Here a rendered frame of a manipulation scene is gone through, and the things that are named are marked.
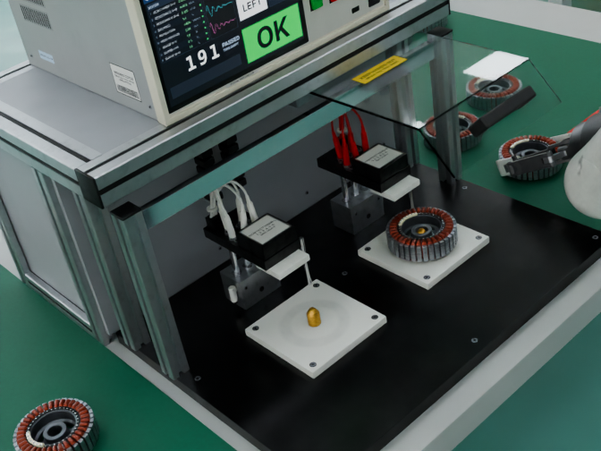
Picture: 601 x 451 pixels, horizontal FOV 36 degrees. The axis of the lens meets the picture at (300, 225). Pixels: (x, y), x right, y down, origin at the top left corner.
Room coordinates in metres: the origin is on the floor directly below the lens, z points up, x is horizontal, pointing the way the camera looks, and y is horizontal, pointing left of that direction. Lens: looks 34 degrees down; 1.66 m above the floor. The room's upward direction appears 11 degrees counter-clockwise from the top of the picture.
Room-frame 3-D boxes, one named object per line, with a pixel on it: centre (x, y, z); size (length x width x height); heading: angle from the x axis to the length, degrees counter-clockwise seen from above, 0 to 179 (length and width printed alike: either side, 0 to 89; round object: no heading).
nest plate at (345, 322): (1.04, 0.01, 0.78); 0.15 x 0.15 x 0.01; 37
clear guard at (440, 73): (1.21, -0.21, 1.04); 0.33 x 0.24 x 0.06; 37
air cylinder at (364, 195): (1.30, -0.10, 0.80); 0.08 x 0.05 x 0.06; 127
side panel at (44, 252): (1.24, 0.41, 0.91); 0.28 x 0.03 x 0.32; 37
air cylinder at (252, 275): (1.16, 0.09, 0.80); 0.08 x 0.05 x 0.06; 127
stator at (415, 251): (1.19, -0.19, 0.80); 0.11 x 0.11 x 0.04
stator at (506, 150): (1.40, -0.43, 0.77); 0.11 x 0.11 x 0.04
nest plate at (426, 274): (1.19, -0.19, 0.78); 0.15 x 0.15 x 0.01; 37
